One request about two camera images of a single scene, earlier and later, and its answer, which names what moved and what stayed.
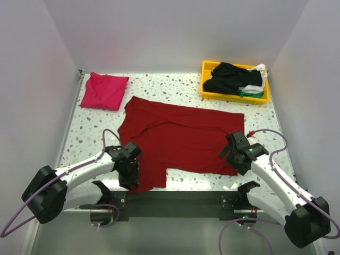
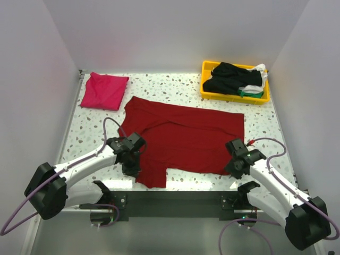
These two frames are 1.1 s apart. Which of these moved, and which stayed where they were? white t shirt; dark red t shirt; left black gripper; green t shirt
Moved: left black gripper
Stayed: dark red t shirt; white t shirt; green t shirt
